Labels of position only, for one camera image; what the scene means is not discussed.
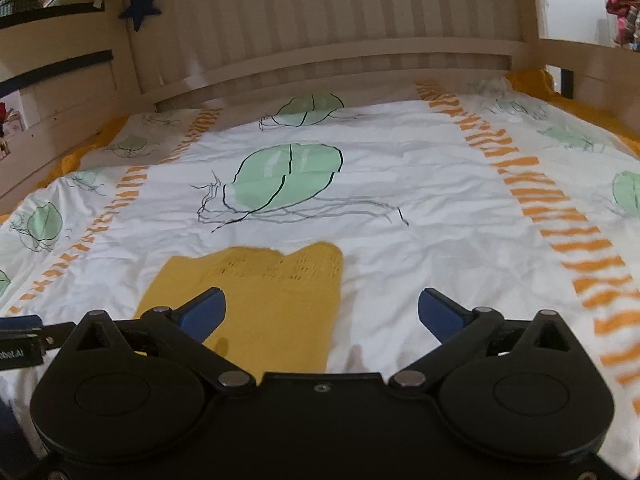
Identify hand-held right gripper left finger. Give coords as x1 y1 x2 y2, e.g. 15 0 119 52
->
52 287 258 390

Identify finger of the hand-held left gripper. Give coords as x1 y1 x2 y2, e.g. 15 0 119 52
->
0 314 45 332

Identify yellow knit garment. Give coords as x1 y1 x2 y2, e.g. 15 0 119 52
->
134 242 345 373

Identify blue star decoration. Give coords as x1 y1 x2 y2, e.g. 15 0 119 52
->
118 0 161 28

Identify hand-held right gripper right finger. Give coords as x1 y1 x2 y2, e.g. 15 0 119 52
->
387 287 596 390

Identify wooden bed frame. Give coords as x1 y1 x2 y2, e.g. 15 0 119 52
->
0 0 640 211

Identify pile of colourful clothes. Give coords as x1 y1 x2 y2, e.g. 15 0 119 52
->
606 0 640 52

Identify white printed blanket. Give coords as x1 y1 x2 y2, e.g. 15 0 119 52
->
0 77 640 466

